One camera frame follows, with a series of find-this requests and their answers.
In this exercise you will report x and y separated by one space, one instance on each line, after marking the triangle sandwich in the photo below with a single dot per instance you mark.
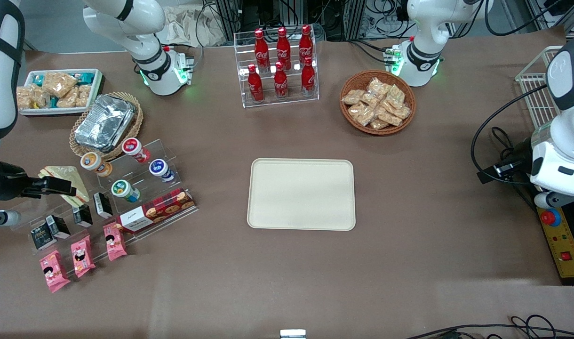
61 172

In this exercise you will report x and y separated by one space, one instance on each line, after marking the round wicker basket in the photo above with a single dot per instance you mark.
350 117

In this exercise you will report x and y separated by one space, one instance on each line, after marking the red cola bottle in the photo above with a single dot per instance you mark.
281 84
306 44
261 52
283 47
308 77
256 87

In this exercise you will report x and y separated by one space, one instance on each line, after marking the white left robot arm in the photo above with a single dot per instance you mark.
423 28

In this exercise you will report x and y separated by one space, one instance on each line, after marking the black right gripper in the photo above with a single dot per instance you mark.
9 181

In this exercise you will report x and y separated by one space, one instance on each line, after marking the aluminium equipment rack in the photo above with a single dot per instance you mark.
343 14

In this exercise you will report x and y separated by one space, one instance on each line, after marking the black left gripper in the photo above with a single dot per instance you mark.
520 154

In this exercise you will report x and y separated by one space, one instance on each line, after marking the teal snack packet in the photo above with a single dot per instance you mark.
38 79
84 77

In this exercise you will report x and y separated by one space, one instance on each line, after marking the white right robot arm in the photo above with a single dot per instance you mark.
127 28

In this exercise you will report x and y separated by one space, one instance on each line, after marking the clear acrylic stepped display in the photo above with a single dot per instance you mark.
141 174

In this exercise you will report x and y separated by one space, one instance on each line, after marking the clear acrylic bottle rack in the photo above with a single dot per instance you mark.
249 56

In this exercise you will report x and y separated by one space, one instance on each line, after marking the clear wrapped cracker pack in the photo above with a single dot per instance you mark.
353 97
378 85
388 117
379 124
370 100
402 112
395 96
362 114

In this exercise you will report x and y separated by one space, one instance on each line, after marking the orange lid yogurt cup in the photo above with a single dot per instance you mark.
95 163

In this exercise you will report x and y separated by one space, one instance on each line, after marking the red plaid cookie box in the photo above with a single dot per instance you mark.
155 211

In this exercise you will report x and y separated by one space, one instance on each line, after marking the white rectangular plastic bin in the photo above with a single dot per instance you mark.
98 80

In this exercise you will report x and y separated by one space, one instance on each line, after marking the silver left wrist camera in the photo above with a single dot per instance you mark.
557 198

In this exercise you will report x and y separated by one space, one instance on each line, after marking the aluminium foil container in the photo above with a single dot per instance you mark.
103 122

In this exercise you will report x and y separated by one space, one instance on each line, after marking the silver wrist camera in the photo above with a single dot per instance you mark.
4 218
557 198

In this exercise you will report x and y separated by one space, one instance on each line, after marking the large puffed snack bag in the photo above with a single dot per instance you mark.
59 84

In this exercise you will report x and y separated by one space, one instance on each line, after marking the small black carton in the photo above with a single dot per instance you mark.
42 236
59 227
83 215
103 205

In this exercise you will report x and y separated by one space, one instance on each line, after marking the crumpled beige cloth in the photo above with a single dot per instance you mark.
188 26

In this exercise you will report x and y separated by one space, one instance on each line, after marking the oval wicker basket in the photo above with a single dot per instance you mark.
135 127

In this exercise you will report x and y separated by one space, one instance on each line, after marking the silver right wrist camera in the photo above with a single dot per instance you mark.
4 218

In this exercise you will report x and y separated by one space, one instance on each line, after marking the red lid yogurt cup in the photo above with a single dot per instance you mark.
135 149

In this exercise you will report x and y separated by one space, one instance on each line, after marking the brown paper table cover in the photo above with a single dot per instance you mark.
409 263

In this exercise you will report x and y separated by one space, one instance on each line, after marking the blue lid yogurt cup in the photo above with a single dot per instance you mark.
161 170

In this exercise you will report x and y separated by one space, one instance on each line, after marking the pink snack packet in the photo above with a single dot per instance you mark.
83 256
54 271
114 242

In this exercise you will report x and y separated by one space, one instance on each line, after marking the beige plastic tray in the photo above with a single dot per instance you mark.
301 194

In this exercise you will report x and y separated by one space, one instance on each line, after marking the yellow emergency stop box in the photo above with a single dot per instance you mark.
564 245

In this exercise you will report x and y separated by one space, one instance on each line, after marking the green lid yogurt cup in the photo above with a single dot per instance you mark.
124 190

